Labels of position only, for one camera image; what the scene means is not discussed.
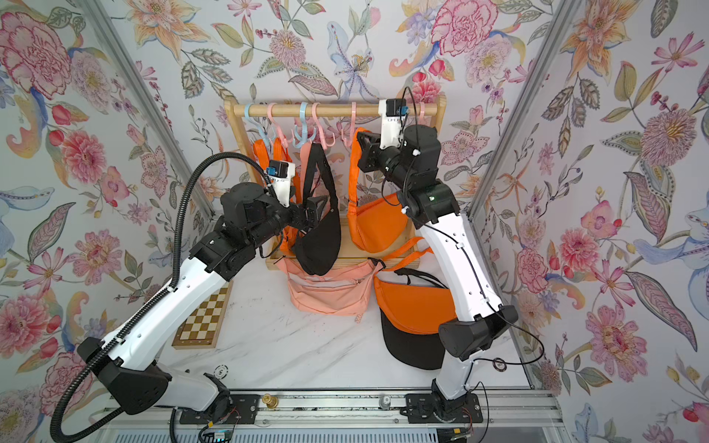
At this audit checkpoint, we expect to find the orange waist bag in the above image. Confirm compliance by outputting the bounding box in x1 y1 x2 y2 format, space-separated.
371 236 456 336
346 127 408 253

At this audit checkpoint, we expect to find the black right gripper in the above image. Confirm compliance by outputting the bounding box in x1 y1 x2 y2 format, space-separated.
364 133 423 202

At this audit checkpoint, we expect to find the pink plastic hook right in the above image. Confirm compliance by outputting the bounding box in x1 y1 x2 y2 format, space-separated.
415 103 430 127

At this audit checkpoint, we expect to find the orange bag far left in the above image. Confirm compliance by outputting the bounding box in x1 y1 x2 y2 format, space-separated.
253 140 308 258

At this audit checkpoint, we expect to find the wooden hanging rack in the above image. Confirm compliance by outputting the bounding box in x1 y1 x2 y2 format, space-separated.
223 98 419 269

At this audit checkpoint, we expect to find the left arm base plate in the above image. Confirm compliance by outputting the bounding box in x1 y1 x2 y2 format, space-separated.
178 394 260 426

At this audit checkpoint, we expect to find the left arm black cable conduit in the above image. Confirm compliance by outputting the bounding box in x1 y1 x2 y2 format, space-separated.
49 151 273 443

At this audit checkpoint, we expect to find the blue plastic hook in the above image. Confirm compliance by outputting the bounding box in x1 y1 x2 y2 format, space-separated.
293 103 315 150
244 103 273 149

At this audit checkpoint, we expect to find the wooden chessboard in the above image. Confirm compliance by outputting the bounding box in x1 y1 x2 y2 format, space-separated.
171 282 233 350

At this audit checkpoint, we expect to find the aluminium corner post left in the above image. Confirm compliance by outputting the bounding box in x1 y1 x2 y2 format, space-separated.
71 1 231 230

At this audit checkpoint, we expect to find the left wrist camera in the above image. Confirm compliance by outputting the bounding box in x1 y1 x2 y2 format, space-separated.
266 160 295 208

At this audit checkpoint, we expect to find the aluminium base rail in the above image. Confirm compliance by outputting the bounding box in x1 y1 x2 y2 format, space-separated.
92 387 570 442

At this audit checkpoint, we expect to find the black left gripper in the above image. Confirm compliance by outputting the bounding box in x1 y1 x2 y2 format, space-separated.
246 187 328 250

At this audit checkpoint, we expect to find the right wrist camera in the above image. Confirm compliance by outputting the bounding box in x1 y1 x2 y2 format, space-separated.
378 99 408 150

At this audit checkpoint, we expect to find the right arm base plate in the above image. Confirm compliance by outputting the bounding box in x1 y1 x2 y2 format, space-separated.
400 392 485 425

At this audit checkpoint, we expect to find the aluminium corner post right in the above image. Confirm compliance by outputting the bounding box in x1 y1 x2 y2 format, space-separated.
469 1 579 219

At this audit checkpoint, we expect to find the aluminium corner post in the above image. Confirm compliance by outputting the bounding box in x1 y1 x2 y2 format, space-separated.
469 1 579 219
71 1 231 230

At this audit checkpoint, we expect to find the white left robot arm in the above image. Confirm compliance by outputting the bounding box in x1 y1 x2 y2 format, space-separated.
79 183 337 416

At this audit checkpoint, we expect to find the pink plastic hook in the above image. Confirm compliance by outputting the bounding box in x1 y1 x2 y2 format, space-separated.
267 103 289 149
415 103 430 127

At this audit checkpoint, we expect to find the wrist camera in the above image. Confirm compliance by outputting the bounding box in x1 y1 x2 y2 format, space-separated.
378 99 408 150
266 160 295 208

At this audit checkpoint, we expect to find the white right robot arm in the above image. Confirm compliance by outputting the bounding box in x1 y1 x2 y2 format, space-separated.
356 125 518 415

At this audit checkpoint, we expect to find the black waist bag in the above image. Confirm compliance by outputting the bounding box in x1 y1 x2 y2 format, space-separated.
293 143 342 276
382 276 446 370

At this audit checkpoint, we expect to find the pink waist bag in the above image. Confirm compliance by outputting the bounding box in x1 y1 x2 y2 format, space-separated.
276 258 385 322

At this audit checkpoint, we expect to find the blue plastic hook far left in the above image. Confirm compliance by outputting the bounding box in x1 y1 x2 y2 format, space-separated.
244 103 273 149

